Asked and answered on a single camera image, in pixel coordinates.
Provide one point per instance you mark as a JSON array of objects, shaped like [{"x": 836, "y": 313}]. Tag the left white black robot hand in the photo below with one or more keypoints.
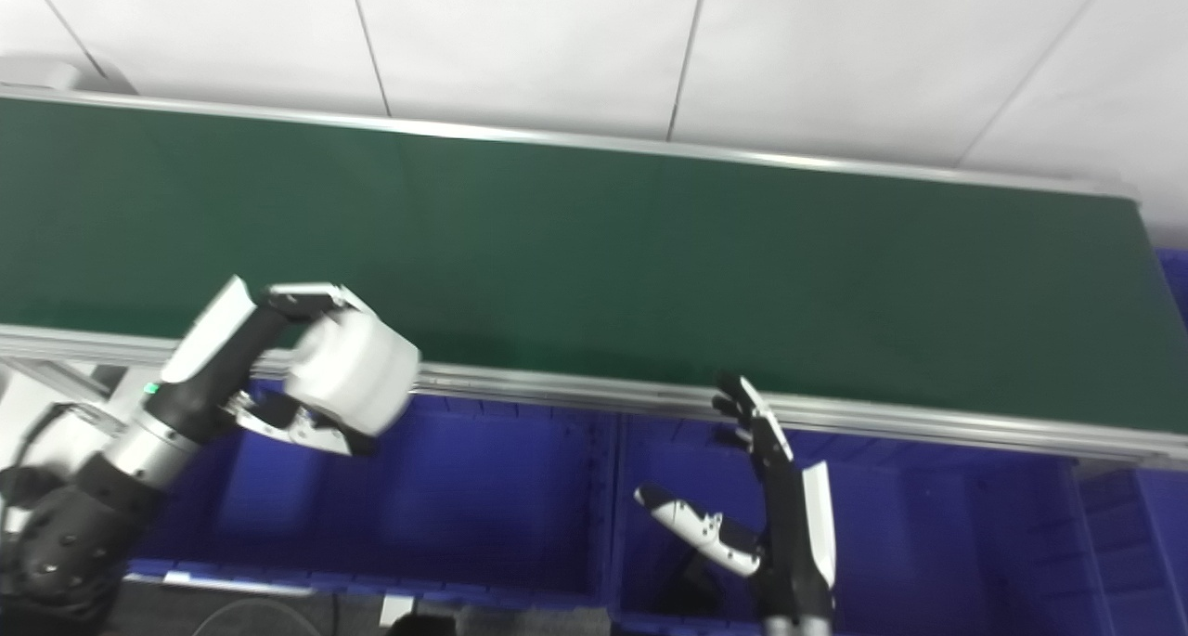
[{"x": 218, "y": 357}]

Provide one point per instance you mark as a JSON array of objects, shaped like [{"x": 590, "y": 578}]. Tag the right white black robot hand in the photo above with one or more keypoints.
[{"x": 794, "y": 534}]

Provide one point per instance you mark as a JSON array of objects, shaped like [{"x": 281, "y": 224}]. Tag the white round part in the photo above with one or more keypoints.
[{"x": 357, "y": 371}]

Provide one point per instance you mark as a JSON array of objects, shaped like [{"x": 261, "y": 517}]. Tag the green conveyor belt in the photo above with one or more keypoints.
[
  {"x": 650, "y": 265},
  {"x": 557, "y": 390}
]

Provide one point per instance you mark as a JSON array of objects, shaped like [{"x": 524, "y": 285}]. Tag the grey conveyor motor housing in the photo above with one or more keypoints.
[{"x": 56, "y": 74}]

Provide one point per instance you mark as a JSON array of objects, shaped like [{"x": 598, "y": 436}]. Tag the aluminium conveyor leg bracket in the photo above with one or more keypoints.
[{"x": 56, "y": 376}]

